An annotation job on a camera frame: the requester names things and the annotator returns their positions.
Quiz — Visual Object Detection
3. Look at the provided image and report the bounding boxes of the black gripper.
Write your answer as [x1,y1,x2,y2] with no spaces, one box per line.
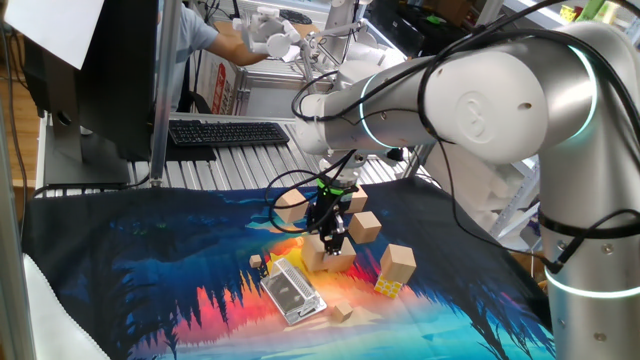
[304,191,352,257]

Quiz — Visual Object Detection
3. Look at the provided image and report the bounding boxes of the black monitor cable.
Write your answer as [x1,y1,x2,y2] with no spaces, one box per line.
[32,172,152,200]

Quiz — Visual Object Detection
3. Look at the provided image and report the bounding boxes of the black round disc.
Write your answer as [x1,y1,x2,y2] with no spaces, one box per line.
[279,8,314,26]

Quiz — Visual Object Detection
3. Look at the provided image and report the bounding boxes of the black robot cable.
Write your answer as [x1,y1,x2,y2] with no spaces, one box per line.
[263,0,640,275]

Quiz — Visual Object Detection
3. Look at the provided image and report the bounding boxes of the person forearm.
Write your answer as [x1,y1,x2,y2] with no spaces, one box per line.
[207,32,269,67]

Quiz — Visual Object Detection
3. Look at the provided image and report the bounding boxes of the Rubik's cube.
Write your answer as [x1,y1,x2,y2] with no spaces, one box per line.
[373,273,404,300]

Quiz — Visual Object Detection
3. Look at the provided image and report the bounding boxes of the cardboard box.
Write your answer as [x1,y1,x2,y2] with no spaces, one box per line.
[510,249,547,294]

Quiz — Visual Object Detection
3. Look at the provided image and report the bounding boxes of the white foam pieces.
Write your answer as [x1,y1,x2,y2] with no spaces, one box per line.
[424,144,531,231]

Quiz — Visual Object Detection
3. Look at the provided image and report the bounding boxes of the white paper sheet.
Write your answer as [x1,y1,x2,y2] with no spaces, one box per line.
[3,0,106,71]

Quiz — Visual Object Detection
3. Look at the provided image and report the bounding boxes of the colourful forest print cloth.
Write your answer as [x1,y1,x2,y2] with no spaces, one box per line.
[20,175,556,360]

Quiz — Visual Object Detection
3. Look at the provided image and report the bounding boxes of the grey frame post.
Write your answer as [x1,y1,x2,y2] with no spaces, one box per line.
[0,99,37,360]

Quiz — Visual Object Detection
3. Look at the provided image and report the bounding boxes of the silver metal mesh holder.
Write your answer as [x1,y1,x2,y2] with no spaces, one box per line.
[259,257,328,327]

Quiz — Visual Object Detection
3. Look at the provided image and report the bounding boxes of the black computer monitor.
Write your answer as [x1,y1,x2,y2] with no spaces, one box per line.
[22,0,160,187]

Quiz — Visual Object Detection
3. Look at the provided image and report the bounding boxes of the black keyboard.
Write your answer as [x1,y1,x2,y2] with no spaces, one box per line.
[167,119,292,149]

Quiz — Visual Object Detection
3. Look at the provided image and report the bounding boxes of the white metal shelf rack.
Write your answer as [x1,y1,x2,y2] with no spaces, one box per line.
[399,0,640,241]

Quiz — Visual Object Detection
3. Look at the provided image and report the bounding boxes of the green wrist adapter ring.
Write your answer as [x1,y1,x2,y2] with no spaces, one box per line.
[315,178,359,197]

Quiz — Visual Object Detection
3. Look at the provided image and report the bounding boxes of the aluminium vertical post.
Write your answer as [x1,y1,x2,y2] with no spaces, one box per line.
[148,0,183,189]

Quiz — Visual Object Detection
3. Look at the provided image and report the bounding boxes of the green yellow bottles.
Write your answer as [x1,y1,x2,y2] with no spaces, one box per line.
[559,0,621,29]

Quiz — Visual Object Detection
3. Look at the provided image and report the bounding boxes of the person in blue shirt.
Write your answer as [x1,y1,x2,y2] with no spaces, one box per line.
[157,3,220,109]

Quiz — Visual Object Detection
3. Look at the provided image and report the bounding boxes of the large wooden cube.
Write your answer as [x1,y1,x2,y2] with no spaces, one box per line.
[379,244,418,285]
[273,188,310,225]
[346,210,383,245]
[323,237,358,274]
[299,233,331,274]
[344,184,369,215]

